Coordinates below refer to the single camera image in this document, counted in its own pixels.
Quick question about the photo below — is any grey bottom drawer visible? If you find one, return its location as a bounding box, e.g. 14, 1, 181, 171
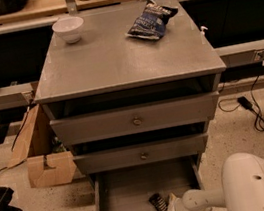
94, 156, 203, 211

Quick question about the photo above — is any white ceramic bowl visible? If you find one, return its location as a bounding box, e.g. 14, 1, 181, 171
52, 16, 84, 44

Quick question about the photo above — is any grey middle drawer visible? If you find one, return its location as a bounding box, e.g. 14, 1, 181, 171
74, 133, 208, 174

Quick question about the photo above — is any grey drawer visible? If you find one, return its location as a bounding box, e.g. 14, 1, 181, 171
50, 92, 219, 146
74, 133, 208, 174
94, 156, 203, 211

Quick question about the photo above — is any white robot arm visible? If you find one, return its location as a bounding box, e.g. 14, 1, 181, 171
163, 152, 264, 211

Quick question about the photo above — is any black floor cable left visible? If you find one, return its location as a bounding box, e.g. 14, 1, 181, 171
0, 104, 47, 188

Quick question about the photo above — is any blue chip bag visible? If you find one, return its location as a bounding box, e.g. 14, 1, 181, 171
127, 0, 178, 41

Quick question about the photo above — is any grey top drawer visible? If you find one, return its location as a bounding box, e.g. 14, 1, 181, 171
50, 92, 219, 146

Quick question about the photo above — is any black power cable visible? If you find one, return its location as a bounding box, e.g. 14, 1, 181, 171
213, 73, 264, 150

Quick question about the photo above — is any grey drawer cabinet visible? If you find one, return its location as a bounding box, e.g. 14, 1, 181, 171
21, 0, 253, 211

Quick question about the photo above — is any brown cardboard box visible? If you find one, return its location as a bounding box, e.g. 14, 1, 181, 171
7, 105, 76, 188

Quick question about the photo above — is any small white pump bottle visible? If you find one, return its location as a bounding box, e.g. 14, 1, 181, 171
200, 26, 208, 44

